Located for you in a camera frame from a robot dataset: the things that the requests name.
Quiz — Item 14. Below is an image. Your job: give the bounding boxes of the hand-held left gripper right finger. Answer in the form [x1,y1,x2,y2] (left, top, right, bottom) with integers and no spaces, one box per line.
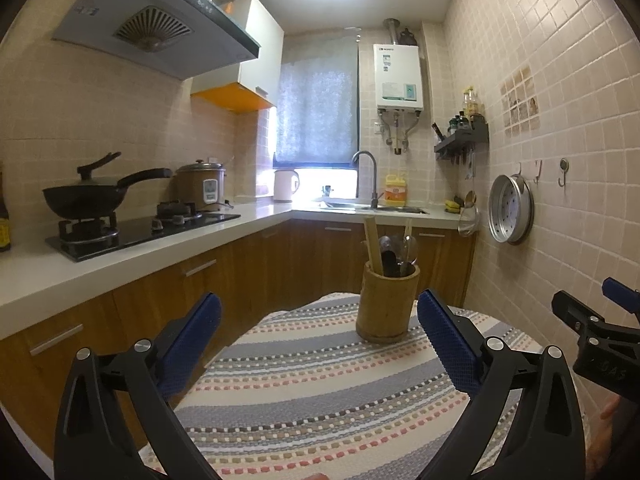
[415,288,586,480]

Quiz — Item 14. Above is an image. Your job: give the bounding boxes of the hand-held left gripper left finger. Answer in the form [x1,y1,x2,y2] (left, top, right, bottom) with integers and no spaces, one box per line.
[54,290,223,480]

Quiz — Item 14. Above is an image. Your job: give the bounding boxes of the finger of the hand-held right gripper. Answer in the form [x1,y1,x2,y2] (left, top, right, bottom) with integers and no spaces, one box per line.
[601,277,640,318]
[551,290,640,356]

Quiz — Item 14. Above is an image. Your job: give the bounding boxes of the bamboo utensil holder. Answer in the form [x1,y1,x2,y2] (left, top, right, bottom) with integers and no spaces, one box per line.
[356,260,421,345]

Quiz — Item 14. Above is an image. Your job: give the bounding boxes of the person's right hand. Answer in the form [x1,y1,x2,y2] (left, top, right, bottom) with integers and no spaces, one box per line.
[585,395,623,468]

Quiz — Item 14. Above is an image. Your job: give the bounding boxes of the wooden base cabinets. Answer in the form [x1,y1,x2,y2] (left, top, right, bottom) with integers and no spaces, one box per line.
[0,217,476,461]

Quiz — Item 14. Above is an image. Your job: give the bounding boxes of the white kitchen countertop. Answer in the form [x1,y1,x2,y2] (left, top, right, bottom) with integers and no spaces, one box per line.
[0,200,466,326]

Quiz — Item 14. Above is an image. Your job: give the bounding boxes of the round steel steamer tray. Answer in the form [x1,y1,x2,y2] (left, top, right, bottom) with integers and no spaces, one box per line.
[488,173,535,246]

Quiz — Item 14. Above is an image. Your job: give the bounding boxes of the steel strainer ladle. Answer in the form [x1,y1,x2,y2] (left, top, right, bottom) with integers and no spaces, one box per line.
[457,205,481,237]

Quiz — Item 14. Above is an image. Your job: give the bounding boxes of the black glass gas stove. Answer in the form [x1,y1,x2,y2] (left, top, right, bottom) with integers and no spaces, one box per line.
[45,200,242,262]

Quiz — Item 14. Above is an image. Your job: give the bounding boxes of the striped woven tablecloth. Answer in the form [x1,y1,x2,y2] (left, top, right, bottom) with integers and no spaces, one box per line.
[140,291,583,480]

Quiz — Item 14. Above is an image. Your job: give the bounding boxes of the steel kitchen sink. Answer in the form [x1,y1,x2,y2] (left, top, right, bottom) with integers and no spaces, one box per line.
[320,202,430,215]

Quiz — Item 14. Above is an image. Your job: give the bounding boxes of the brown rice cooker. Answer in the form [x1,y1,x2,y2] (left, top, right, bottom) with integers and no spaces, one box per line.
[171,158,227,212]

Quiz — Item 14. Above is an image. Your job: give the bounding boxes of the yellow detergent bottle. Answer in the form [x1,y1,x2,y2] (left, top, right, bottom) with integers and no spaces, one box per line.
[384,172,408,206]

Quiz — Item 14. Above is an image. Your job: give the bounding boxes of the white electric kettle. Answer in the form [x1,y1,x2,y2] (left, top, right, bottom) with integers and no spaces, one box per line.
[273,169,301,203]

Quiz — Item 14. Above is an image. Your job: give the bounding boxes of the black wok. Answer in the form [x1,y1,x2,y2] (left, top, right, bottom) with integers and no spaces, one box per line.
[42,167,173,221]

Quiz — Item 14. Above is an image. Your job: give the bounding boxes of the dark gooseneck faucet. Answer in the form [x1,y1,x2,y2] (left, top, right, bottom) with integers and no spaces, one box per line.
[351,151,385,209]

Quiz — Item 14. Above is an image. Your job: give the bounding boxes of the steel water heater pipes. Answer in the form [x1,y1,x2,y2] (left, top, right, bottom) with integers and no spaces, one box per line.
[380,110,421,156]

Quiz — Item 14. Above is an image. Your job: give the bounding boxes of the dark sauce bottle yellow label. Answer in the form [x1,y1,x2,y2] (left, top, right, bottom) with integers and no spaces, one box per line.
[0,162,13,253]

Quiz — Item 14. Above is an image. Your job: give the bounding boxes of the grey window blind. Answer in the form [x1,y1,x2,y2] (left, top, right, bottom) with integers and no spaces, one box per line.
[274,40,361,168]

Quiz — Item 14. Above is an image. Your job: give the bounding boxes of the white gas water heater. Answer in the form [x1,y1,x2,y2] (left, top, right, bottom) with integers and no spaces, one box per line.
[372,43,426,112]

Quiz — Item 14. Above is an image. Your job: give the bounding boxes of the grey range hood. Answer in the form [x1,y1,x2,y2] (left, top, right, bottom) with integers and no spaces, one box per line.
[51,0,262,80]

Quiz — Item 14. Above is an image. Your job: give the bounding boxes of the black wall spice rack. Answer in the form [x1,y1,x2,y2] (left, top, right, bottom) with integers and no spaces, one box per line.
[433,122,489,161]

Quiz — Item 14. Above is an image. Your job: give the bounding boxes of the white and orange wall cabinet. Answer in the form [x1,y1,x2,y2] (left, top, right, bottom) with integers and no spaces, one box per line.
[190,0,286,113]

